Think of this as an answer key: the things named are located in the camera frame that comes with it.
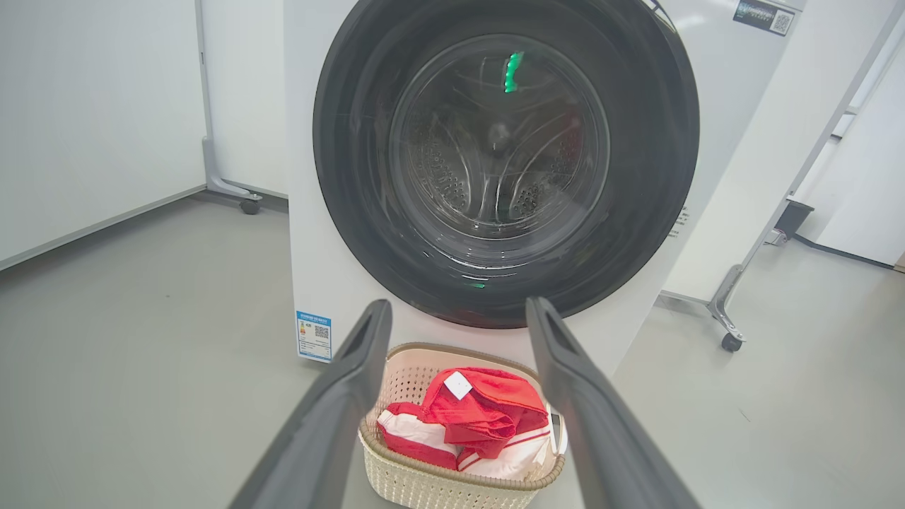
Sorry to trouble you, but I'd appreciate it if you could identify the black round washer door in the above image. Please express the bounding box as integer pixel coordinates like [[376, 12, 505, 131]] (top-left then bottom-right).
[[313, 0, 701, 329]]

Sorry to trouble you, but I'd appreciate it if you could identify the cream perforated laundry basket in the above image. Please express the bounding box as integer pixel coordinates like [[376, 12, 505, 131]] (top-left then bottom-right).
[[358, 343, 568, 509]]

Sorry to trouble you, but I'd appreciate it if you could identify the blue energy label sticker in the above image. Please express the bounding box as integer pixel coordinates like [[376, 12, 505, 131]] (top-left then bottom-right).
[[296, 311, 333, 363]]

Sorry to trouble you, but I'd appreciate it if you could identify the black QR code sticker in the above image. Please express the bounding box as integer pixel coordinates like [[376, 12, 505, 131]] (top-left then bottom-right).
[[733, 0, 795, 36]]

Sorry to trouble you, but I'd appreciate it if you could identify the red garment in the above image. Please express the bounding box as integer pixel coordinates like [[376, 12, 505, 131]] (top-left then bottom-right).
[[377, 402, 554, 481]]

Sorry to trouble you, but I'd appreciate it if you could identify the white partition panel on casters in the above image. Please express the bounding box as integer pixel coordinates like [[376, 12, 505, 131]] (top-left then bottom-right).
[[194, 0, 291, 215], [661, 0, 905, 353], [0, 0, 207, 273]]

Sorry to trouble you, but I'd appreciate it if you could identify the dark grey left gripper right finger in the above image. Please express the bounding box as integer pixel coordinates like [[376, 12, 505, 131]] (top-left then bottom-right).
[[525, 297, 701, 509]]

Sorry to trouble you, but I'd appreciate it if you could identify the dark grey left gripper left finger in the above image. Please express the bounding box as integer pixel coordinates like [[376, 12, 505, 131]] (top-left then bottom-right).
[[230, 299, 393, 509]]

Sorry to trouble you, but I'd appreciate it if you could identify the white front-load washing machine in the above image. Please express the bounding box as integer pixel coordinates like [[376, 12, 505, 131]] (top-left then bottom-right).
[[283, 0, 807, 375]]

